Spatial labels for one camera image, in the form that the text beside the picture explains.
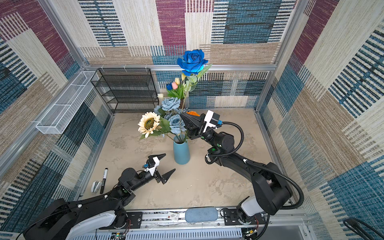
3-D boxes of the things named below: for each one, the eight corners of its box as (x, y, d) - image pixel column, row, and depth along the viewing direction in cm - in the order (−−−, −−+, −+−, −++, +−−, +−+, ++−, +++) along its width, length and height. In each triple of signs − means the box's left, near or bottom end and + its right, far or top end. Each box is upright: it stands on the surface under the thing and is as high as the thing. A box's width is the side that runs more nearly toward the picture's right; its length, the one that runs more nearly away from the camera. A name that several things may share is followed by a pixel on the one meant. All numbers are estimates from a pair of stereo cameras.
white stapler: (91, 192, 84) (88, 191, 82) (95, 182, 88) (93, 180, 86) (98, 192, 84) (96, 191, 82) (102, 182, 87) (100, 180, 86)
